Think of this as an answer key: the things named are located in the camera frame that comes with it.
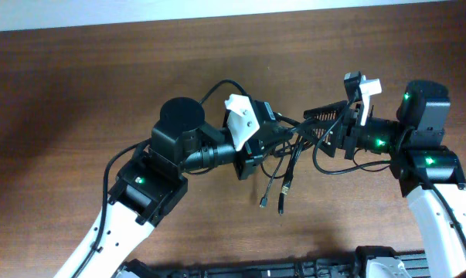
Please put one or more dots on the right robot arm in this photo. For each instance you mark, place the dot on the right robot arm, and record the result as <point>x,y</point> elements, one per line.
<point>430,175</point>

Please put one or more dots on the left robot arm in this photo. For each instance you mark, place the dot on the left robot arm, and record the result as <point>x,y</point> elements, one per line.
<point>153,181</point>

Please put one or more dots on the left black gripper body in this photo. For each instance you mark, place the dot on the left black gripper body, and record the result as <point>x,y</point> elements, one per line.
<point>248,161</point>

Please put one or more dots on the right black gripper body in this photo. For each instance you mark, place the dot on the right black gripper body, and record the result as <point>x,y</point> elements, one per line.
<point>355,134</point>

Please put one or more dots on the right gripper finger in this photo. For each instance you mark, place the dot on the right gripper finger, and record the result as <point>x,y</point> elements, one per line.
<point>332,141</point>
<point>333,111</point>

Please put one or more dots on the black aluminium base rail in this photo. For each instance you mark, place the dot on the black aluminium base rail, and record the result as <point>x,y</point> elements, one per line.
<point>365,261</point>

